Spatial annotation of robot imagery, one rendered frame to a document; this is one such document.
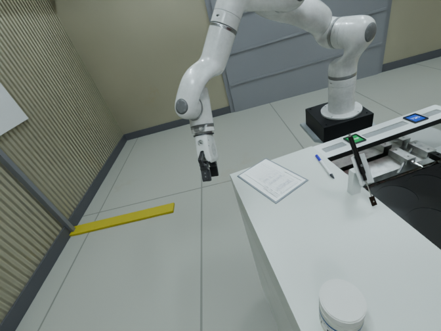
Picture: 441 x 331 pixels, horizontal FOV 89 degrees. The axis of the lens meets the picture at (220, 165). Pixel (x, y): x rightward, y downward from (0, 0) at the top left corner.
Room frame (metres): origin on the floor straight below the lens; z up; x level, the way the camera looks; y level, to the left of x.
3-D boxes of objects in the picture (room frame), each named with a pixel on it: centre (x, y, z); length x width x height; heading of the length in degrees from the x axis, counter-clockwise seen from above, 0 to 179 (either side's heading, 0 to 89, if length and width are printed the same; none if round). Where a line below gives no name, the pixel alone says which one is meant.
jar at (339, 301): (0.16, -0.13, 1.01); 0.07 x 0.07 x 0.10
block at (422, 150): (0.61, -0.73, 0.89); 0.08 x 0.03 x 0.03; 3
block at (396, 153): (0.60, -0.65, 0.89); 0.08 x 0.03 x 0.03; 3
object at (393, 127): (0.70, -0.65, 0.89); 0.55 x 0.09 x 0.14; 93
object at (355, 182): (0.43, -0.35, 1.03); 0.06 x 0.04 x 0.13; 3
